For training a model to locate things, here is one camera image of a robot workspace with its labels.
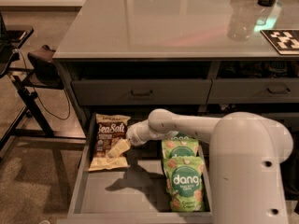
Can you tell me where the front green dang chip bag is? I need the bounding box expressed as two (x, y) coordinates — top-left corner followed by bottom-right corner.
(163, 156), (205, 212)

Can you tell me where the brown sea salt chip bag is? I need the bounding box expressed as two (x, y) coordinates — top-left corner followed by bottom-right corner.
(89, 114), (130, 172)

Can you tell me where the grey top right drawer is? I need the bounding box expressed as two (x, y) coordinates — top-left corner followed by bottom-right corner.
(207, 78), (299, 105)

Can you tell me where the grey cabinet counter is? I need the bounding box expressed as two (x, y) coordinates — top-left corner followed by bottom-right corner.
(54, 0), (299, 127)

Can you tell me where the grey top left drawer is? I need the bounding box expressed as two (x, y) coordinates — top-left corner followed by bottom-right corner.
(71, 79), (211, 105)

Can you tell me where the black cable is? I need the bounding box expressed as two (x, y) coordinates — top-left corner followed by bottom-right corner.
(13, 49), (72, 121)

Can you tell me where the open grey middle drawer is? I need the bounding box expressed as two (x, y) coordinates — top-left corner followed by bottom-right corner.
(56, 119), (212, 224)

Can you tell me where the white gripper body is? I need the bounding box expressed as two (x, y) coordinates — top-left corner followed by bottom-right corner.
(126, 120), (152, 147)

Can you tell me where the green dang chip bag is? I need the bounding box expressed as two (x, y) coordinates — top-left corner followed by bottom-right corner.
(171, 133), (194, 140)
(162, 139), (199, 159)
(163, 156), (205, 212)

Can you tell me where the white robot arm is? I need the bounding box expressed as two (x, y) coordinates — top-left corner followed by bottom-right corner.
(126, 109), (293, 224)

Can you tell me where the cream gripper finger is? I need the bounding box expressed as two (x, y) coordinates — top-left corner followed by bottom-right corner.
(107, 139), (131, 159)

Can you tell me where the black white marker tag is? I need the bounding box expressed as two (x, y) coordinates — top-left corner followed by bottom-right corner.
(261, 29), (299, 55)

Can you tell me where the black side desk stand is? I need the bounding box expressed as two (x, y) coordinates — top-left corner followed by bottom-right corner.
(0, 13), (85, 149)

